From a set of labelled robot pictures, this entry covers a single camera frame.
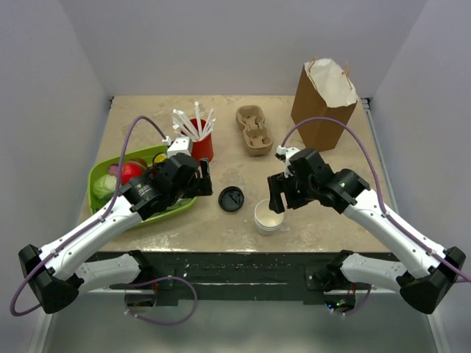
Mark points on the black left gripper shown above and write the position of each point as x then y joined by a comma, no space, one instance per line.
201,185

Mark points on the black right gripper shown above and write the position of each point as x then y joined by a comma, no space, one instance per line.
277,183

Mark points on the black coffee lid on table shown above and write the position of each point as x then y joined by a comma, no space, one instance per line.
231,199

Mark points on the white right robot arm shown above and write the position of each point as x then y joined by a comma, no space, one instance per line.
423,271

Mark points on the red toy apple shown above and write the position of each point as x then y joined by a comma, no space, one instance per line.
129,171

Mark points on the brown paper bag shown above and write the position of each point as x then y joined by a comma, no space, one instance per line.
324,90

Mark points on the white paper cup stack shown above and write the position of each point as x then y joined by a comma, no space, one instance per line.
267,221

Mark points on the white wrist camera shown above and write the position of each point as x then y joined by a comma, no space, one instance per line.
284,154
181,145

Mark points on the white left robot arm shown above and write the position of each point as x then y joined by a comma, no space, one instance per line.
59,272

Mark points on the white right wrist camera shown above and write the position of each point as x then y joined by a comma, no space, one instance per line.
284,154

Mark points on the green plastic tray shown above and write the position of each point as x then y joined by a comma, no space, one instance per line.
147,154

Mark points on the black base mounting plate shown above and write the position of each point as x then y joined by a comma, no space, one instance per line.
175,276

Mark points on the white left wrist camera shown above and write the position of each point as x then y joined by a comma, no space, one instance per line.
181,145

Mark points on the cardboard cup carrier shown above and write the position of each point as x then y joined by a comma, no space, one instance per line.
257,137

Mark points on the red cup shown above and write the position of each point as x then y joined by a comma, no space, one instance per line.
203,147

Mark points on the green toy cabbage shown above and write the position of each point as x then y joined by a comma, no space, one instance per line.
104,186

